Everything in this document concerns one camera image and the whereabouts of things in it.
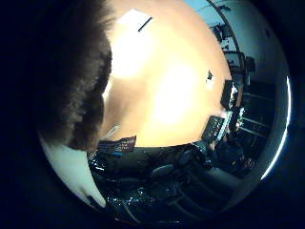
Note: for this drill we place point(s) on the dark office chair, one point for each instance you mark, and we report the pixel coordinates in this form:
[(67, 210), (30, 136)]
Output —
[(162, 170)]

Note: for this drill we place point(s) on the small black white tag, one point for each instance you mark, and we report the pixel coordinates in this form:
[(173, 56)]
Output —
[(209, 79)]

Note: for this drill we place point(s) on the black box device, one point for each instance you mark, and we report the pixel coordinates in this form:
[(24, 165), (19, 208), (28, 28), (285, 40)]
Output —
[(228, 93)]

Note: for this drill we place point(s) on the person in dark clothes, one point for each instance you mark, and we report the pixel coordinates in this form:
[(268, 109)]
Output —
[(232, 156)]

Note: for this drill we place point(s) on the white paper sheet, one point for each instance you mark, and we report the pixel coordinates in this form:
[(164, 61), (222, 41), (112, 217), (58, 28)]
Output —
[(133, 19)]

